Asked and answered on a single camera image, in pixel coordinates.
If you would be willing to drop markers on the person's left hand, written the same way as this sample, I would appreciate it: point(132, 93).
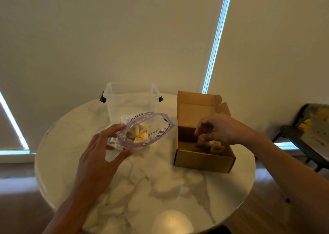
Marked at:
point(90, 169)

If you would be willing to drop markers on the person's right hand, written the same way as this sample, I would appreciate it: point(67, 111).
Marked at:
point(226, 129)

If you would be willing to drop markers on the person's right thumb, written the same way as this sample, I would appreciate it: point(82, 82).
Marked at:
point(206, 138)

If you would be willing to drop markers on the person's left thumb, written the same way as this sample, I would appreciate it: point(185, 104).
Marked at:
point(123, 156)

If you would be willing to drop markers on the beige tea bag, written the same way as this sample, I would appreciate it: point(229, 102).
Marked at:
point(204, 145)

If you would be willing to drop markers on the clear purple-edged zip bag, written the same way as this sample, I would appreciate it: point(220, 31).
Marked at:
point(159, 128)

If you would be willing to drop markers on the person's right forearm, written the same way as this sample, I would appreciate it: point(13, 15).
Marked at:
point(295, 185)

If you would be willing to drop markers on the person's left forearm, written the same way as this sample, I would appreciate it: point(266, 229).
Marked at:
point(63, 215)

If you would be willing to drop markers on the brown cardboard box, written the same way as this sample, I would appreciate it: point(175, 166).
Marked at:
point(203, 160)

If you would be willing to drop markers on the yellow-tagged tea bag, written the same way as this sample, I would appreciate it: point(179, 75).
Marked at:
point(140, 137)

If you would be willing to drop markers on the pile of tea bags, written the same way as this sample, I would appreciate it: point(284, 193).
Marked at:
point(133, 131)

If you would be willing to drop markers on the clear plastic storage container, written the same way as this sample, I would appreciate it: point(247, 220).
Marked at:
point(129, 100)

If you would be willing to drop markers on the black chair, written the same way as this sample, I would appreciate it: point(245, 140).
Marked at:
point(303, 143)

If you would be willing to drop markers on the yellow packet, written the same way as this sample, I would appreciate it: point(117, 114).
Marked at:
point(305, 125)

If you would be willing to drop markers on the wide beige roller blind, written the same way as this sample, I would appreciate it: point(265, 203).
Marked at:
point(102, 35)

